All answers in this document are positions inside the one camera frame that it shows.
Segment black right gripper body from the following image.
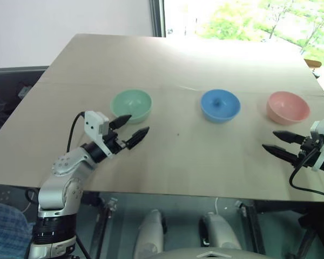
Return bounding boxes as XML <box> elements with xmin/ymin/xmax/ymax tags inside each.
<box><xmin>296</xmin><ymin>136</ymin><xmax>323</xmax><ymax>169</ymax></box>

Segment blue checked cloth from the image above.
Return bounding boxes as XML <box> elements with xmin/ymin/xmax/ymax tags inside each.
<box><xmin>0</xmin><ymin>199</ymin><xmax>35</xmax><ymax>259</ymax></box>

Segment silver right robot leg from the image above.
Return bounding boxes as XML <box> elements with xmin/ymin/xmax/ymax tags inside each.
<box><xmin>199</xmin><ymin>212</ymin><xmax>242</xmax><ymax>250</ymax></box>

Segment black tripod stand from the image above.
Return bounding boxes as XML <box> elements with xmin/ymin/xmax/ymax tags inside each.
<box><xmin>286</xmin><ymin>206</ymin><xmax>324</xmax><ymax>259</ymax></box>

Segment silver left robot leg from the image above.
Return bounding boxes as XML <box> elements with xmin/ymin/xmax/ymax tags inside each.
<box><xmin>133</xmin><ymin>208</ymin><xmax>167</xmax><ymax>259</ymax></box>

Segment dark window frame post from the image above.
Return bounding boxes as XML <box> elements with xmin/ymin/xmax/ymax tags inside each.
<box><xmin>152</xmin><ymin>0</ymin><xmax>167</xmax><ymax>38</ymax></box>

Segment yellow object by window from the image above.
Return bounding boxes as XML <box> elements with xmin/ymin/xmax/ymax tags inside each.
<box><xmin>304</xmin><ymin>57</ymin><xmax>322</xmax><ymax>69</ymax></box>

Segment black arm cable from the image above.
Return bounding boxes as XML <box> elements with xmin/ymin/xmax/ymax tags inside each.
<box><xmin>66</xmin><ymin>111</ymin><xmax>87</xmax><ymax>153</ymax></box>
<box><xmin>289</xmin><ymin>149</ymin><xmax>324</xmax><ymax>202</ymax></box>

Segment blue plastic bowl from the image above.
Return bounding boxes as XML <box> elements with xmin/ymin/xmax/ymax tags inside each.
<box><xmin>199</xmin><ymin>89</ymin><xmax>242</xmax><ymax>125</ymax></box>

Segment silver robot torso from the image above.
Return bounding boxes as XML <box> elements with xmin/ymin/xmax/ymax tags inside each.
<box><xmin>150</xmin><ymin>246</ymin><xmax>263</xmax><ymax>259</ymax></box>

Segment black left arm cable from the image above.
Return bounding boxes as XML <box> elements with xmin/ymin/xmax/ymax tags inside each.
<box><xmin>66</xmin><ymin>111</ymin><xmax>87</xmax><ymax>153</ymax></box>

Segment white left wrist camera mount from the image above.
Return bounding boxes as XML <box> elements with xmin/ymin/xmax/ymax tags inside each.
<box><xmin>84</xmin><ymin>110</ymin><xmax>114</xmax><ymax>157</ymax></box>

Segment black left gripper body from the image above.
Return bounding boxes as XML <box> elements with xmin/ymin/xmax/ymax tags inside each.
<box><xmin>103</xmin><ymin>128</ymin><xmax>129</xmax><ymax>155</ymax></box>

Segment silver robot leg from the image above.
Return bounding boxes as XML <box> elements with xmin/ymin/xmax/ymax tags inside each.
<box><xmin>133</xmin><ymin>208</ymin><xmax>167</xmax><ymax>259</ymax></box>
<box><xmin>199</xmin><ymin>212</ymin><xmax>242</xmax><ymax>250</ymax></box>

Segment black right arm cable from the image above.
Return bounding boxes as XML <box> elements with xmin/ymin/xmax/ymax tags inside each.
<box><xmin>289</xmin><ymin>149</ymin><xmax>324</xmax><ymax>202</ymax></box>

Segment black metal table leg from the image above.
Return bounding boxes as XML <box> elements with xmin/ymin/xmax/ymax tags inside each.
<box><xmin>95</xmin><ymin>198</ymin><xmax>118</xmax><ymax>259</ymax></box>
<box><xmin>234</xmin><ymin>200</ymin><xmax>266</xmax><ymax>256</ymax></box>

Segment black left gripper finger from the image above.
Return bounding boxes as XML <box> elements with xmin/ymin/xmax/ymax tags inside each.
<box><xmin>125</xmin><ymin>126</ymin><xmax>151</xmax><ymax>150</ymax></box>
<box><xmin>109</xmin><ymin>114</ymin><xmax>132</xmax><ymax>130</ymax></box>

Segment red plastic bowl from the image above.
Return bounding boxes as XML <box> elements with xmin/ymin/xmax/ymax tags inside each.
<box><xmin>266</xmin><ymin>91</ymin><xmax>311</xmax><ymax>126</ymax></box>

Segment green trees outside window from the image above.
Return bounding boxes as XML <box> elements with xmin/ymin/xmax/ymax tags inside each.
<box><xmin>197</xmin><ymin>0</ymin><xmax>324</xmax><ymax>59</ymax></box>

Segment green plastic bowl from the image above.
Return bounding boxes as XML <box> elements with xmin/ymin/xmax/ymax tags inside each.
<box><xmin>110</xmin><ymin>89</ymin><xmax>153</xmax><ymax>125</ymax></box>

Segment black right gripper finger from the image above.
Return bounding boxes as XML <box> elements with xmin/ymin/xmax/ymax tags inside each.
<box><xmin>272</xmin><ymin>130</ymin><xmax>305</xmax><ymax>145</ymax></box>
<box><xmin>261</xmin><ymin>144</ymin><xmax>300</xmax><ymax>165</ymax></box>

